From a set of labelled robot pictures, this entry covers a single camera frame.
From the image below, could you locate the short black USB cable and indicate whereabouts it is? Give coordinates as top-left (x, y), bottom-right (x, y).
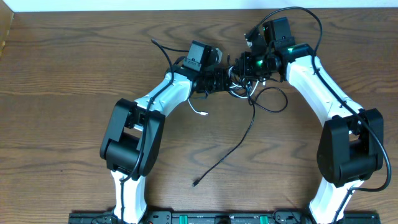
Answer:
top-left (226, 54), bottom-right (259, 100)

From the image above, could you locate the long black USB cable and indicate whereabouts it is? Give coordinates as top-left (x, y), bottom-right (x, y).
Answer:
top-left (192, 70), bottom-right (289, 188)

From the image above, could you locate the white USB cable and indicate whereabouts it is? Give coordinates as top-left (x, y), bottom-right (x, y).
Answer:
top-left (187, 65), bottom-right (267, 116)

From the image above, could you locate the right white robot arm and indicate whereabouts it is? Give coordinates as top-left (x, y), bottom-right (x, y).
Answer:
top-left (233, 17), bottom-right (390, 223)

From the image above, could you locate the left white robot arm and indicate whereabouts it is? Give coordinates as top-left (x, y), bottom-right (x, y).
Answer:
top-left (99, 40), bottom-right (231, 223)

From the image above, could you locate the cardboard box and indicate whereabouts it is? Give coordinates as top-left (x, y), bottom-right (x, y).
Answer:
top-left (0, 0), bottom-right (14, 54)

